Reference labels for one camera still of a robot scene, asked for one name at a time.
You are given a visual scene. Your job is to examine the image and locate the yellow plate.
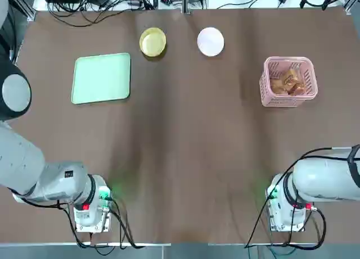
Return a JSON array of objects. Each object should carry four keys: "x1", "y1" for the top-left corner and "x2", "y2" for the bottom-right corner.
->
[{"x1": 139, "y1": 27, "x2": 167, "y2": 58}]

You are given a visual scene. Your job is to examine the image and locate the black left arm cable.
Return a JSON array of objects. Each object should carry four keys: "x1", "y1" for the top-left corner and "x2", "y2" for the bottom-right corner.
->
[{"x1": 11, "y1": 190, "x2": 171, "y2": 249}]

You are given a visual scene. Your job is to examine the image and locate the white plate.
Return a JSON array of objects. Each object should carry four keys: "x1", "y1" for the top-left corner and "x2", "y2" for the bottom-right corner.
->
[{"x1": 197, "y1": 26, "x2": 226, "y2": 57}]

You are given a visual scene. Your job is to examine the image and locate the green plastic tray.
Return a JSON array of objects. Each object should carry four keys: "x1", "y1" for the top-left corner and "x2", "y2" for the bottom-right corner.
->
[{"x1": 70, "y1": 52, "x2": 132, "y2": 105}]

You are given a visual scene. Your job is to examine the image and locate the small pink plastic basket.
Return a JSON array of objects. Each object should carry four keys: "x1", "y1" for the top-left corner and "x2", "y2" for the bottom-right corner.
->
[{"x1": 259, "y1": 56, "x2": 319, "y2": 108}]

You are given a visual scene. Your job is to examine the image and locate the aluminium frame rail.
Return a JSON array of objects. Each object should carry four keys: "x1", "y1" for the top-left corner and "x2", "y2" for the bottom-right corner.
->
[
  {"x1": 21, "y1": 0, "x2": 37, "y2": 21},
  {"x1": 343, "y1": 0, "x2": 360, "y2": 16}
]

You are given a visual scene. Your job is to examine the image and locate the black desk cable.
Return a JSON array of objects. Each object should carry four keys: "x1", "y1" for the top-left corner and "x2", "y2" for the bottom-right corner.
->
[{"x1": 47, "y1": 2, "x2": 116, "y2": 28}]

